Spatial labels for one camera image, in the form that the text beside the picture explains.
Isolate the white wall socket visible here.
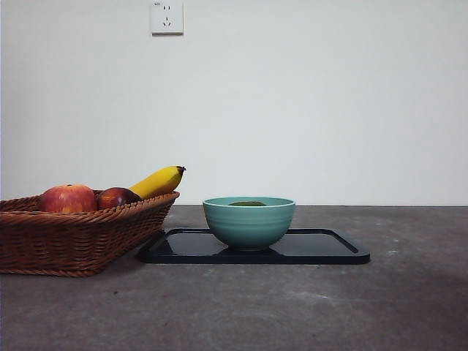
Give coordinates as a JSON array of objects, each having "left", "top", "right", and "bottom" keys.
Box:
[{"left": 151, "top": 0, "right": 184, "bottom": 37}]

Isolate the yellow banana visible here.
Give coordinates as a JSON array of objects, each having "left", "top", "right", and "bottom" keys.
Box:
[{"left": 127, "top": 165, "right": 187, "bottom": 200}]

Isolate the dark red plum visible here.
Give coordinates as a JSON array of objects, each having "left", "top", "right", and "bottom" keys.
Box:
[{"left": 95, "top": 186, "right": 143, "bottom": 211}]

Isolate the teal ceramic bowl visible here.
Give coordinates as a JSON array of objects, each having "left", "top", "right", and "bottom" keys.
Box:
[{"left": 202, "top": 197, "right": 297, "bottom": 252}]

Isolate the brown wicker basket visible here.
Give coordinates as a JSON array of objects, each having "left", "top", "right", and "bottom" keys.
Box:
[{"left": 0, "top": 189, "right": 181, "bottom": 278}]

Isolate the red yellow apple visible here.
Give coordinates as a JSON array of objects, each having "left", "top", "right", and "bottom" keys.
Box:
[{"left": 39, "top": 184, "right": 98, "bottom": 214}]

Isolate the black glossy tray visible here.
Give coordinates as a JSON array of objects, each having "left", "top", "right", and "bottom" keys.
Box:
[{"left": 137, "top": 227, "right": 371, "bottom": 265}]

